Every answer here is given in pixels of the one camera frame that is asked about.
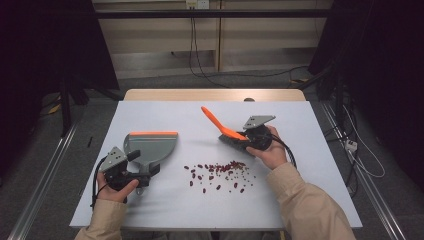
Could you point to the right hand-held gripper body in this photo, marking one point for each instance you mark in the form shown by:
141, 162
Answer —
259, 136

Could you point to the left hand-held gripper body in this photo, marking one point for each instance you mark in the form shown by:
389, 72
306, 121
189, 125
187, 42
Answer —
115, 161

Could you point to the grey dustpan with orange edge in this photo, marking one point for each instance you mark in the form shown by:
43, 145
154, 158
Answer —
153, 146

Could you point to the red beans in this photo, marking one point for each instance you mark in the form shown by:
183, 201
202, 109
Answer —
230, 165

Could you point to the orange brush with grey bristles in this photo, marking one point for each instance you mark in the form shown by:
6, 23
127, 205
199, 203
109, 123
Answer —
216, 123

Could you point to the person's right hand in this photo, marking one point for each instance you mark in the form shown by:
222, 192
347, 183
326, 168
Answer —
275, 155

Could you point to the person's left hand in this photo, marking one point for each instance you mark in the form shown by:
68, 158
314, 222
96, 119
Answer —
113, 195

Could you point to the small black floor item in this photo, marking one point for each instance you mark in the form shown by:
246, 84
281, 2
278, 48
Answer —
89, 141

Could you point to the dark round table grommet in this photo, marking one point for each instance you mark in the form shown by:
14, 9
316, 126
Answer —
249, 99

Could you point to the white table board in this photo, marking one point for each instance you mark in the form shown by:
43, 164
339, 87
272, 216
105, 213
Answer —
166, 113

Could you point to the wooden table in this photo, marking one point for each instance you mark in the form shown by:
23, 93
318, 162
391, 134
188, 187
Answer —
200, 95

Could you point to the black metal stand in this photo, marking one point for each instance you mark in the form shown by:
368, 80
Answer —
339, 96
65, 106

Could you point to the black horizontal bar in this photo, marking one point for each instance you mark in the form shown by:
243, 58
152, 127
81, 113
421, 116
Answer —
213, 13

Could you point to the black curtain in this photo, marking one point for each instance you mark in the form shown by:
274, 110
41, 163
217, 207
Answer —
386, 66
40, 50

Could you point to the metal floor rail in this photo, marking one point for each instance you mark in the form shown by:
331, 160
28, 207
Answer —
370, 186
43, 186

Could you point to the white wall socket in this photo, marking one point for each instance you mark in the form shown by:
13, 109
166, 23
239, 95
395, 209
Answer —
197, 4

